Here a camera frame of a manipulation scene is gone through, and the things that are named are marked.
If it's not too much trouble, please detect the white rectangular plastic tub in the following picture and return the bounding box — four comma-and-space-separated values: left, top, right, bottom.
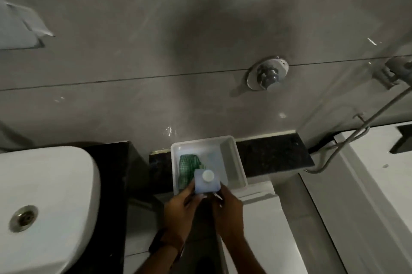
170, 135, 248, 197

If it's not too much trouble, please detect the metal sink drain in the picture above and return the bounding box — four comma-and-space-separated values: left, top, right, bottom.
8, 205, 39, 233

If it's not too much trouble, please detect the person's left forearm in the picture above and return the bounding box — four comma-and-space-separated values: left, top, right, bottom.
133, 245, 185, 274

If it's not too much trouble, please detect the person's left hand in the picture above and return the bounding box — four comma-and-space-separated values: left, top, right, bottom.
164, 181, 207, 247

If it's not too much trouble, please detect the grey metal sprayer hose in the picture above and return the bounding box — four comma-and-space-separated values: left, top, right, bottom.
304, 85, 412, 175

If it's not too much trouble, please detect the person's right hand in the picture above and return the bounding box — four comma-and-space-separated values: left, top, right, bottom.
210, 183, 245, 247

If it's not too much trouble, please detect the black granite ledge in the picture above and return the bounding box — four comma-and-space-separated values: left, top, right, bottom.
236, 132, 315, 178

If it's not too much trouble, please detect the black wristwatch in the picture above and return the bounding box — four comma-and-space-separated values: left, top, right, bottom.
148, 228, 186, 263

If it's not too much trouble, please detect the white ceramic sink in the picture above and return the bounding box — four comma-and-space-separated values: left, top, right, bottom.
0, 145, 102, 274

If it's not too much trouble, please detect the green scrub pad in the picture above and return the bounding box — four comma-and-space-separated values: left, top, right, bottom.
178, 154, 205, 193

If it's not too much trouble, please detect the chrome wall flush valve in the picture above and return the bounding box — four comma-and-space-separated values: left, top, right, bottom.
247, 56, 289, 92

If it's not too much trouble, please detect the person's right forearm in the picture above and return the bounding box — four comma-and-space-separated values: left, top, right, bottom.
225, 235, 268, 274

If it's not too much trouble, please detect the white bottle with round cap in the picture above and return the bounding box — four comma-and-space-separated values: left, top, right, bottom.
194, 169, 222, 195

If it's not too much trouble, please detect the wall tissue dispenser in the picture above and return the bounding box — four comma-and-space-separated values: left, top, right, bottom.
0, 0, 55, 51

